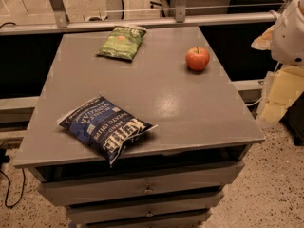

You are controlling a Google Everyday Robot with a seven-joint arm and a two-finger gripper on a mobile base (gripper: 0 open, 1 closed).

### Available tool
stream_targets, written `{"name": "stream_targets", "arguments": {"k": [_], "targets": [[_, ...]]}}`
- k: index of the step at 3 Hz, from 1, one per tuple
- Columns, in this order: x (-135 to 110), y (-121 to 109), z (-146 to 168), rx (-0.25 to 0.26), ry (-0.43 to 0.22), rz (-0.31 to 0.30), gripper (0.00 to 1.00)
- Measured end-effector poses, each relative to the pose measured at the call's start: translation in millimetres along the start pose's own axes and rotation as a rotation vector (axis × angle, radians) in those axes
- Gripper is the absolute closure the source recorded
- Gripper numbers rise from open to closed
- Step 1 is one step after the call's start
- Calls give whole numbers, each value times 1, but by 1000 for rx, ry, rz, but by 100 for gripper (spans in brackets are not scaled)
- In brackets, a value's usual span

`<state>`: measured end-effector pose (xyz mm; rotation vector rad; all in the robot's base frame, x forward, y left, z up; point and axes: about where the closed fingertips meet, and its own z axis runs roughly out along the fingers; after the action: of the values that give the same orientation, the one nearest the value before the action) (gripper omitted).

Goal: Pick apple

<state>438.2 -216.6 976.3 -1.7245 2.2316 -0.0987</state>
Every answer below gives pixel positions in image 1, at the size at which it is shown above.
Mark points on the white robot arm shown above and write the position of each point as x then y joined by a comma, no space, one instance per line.
287,45

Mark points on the red apple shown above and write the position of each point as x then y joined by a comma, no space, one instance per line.
197,58

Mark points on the grey drawer cabinet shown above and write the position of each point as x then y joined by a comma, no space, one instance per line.
198,118

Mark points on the blue Kettle chips bag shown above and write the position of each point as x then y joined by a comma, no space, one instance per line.
104,127

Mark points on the green chips bag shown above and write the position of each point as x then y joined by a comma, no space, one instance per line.
122,43

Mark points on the middle grey drawer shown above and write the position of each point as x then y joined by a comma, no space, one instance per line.
145,208

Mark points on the grey drawer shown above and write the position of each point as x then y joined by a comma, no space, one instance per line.
139,184
145,208
159,221

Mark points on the top grey drawer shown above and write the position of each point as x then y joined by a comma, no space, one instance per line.
139,184

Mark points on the bottom grey drawer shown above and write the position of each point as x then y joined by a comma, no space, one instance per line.
159,221

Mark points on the metal guard rail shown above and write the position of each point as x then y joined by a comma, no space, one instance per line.
63,16

